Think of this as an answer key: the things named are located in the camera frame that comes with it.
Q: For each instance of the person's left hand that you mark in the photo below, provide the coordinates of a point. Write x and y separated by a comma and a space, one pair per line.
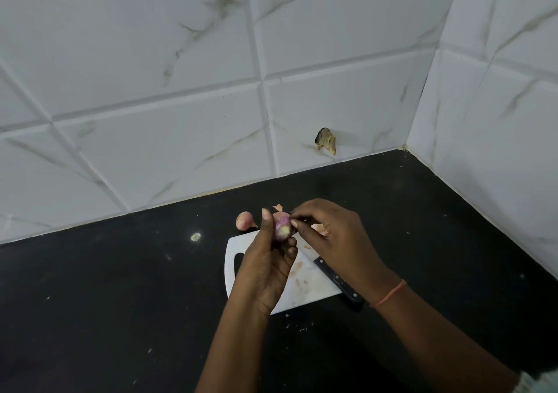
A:
261, 270

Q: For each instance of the person's right hand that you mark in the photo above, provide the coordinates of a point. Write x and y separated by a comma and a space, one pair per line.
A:
344, 244

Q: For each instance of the person's left thumb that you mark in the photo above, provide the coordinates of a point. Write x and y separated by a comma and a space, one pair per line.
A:
266, 225

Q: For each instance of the person's right thumb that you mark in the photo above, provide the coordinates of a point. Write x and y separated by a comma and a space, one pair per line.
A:
307, 231

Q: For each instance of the small purple peeled onion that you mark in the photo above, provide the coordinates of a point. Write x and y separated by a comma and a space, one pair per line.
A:
282, 228

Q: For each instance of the person's right forearm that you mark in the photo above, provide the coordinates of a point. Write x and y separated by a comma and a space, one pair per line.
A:
436, 340

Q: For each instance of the person's left forearm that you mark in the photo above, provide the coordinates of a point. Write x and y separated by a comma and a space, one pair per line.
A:
237, 353

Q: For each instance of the pink onion peel scrap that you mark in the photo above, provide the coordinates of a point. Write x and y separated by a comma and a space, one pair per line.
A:
323, 229
278, 208

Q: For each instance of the small pink unpeeled onion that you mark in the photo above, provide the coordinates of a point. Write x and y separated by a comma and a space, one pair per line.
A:
244, 221

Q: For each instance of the white plastic cutting board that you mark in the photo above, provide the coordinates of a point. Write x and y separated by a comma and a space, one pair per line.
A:
305, 286

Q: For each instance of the orange wrist thread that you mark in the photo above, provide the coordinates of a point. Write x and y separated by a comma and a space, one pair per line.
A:
390, 294

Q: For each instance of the light sleeve cuff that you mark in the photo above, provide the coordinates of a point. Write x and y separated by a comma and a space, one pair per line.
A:
540, 382

